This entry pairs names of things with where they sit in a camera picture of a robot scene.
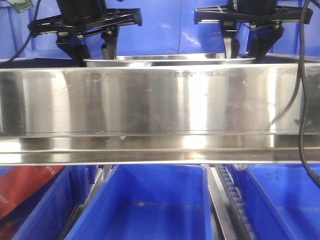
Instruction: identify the black cable right side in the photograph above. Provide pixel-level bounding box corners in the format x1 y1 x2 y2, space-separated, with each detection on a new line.
269 0 320 190

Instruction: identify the silver metal tray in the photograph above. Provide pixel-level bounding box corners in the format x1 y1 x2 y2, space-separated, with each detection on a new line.
84 52 255 68

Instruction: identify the blue lower right bin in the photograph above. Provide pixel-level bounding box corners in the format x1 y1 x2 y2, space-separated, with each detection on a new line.
226 164 320 240

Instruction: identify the blue bin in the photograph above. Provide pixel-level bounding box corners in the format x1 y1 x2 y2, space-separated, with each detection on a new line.
0 165 98 240
66 164 214 240
19 0 255 62
245 0 320 61
0 0 29 60
226 164 320 240

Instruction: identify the blue upper centre bin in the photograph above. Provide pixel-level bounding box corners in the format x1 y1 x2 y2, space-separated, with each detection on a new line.
19 0 255 62

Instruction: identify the blue upper right bin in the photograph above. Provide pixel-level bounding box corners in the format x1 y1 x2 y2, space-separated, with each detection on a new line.
245 0 320 61

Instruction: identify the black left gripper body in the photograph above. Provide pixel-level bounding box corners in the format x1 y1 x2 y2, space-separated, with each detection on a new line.
28 0 143 39

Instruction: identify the blue lower left bin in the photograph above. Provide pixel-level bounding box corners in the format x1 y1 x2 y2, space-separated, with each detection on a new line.
0 165 98 240

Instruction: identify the black cable left side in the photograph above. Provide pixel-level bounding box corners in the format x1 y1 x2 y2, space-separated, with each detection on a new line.
0 0 42 68

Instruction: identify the blue upper left bin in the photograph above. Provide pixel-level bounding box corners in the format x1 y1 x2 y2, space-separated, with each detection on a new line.
0 0 29 60

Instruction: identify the stainless steel shelf front rail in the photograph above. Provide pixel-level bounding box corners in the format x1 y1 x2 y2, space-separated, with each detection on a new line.
0 62 320 167

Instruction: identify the green circuit board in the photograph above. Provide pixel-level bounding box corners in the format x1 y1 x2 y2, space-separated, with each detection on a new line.
7 0 34 14

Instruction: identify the blue lower centre bin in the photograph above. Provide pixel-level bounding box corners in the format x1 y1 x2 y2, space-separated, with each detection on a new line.
66 164 214 240

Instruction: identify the red package in bin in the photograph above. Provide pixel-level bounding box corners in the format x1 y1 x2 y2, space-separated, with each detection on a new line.
0 165 64 219

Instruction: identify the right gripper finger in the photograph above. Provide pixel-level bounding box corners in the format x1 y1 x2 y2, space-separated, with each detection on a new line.
246 21 285 63
220 21 240 59

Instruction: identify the steel divider rail left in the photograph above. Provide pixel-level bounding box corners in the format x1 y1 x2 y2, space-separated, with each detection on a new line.
57 165 123 240

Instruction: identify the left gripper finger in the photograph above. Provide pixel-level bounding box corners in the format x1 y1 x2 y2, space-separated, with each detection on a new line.
56 32 91 67
101 26 119 60

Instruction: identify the black cable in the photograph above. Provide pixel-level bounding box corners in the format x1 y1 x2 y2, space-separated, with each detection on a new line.
0 0 42 68
269 0 320 190

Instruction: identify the black roller track rail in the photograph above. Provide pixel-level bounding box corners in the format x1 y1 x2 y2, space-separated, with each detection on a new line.
214 164 257 240

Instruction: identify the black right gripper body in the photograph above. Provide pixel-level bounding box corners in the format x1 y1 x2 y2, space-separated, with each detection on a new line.
193 0 313 30

